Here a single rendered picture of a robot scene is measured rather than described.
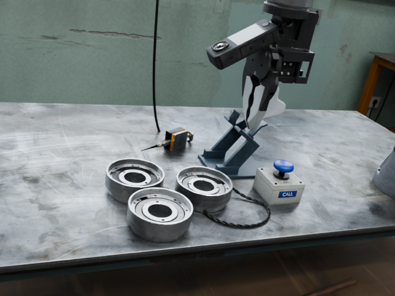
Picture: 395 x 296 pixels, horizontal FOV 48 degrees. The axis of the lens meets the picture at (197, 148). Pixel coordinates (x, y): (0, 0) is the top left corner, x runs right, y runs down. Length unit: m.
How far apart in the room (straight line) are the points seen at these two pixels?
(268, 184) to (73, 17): 1.64
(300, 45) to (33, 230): 0.51
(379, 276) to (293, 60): 0.69
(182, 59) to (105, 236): 1.85
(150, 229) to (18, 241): 0.19
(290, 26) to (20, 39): 1.73
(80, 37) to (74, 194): 1.59
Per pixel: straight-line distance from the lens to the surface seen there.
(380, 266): 1.28
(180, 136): 0.98
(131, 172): 0.82
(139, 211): 0.72
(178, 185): 0.79
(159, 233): 0.69
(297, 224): 0.83
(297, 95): 2.90
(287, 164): 0.86
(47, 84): 2.38
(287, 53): 0.72
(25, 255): 0.68
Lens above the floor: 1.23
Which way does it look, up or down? 25 degrees down
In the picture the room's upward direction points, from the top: 10 degrees clockwise
